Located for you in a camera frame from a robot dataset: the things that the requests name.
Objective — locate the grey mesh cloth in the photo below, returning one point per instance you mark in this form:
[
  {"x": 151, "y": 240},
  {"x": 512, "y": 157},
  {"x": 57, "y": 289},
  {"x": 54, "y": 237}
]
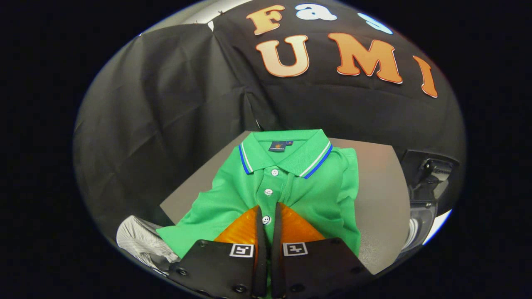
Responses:
[{"x": 139, "y": 238}]

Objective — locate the grey washing machine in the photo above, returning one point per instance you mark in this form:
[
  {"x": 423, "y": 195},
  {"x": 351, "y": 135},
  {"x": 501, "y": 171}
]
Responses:
[{"x": 422, "y": 216}]

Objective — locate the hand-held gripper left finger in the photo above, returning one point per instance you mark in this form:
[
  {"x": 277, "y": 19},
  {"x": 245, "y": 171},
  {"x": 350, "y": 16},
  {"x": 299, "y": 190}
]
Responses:
[{"x": 261, "y": 249}]

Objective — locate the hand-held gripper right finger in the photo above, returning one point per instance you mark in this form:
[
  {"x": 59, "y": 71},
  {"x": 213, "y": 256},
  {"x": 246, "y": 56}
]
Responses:
[{"x": 277, "y": 249}]

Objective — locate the green polo shirt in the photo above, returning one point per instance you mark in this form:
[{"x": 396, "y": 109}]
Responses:
[{"x": 324, "y": 195}]

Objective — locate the grey cabinet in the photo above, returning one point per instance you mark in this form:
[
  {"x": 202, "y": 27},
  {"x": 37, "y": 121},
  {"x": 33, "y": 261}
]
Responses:
[{"x": 380, "y": 195}]

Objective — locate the dark transparent washing machine lid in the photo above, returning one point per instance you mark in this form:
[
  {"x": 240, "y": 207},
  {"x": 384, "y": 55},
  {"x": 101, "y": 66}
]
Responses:
[{"x": 432, "y": 174}]

